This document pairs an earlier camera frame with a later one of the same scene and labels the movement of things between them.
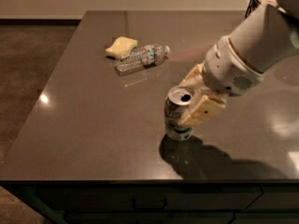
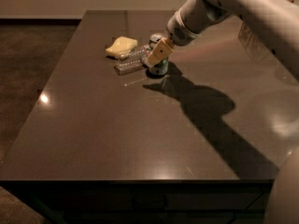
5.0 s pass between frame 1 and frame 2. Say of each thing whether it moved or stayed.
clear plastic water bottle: stayed
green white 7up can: moved
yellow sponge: stayed
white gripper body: moved
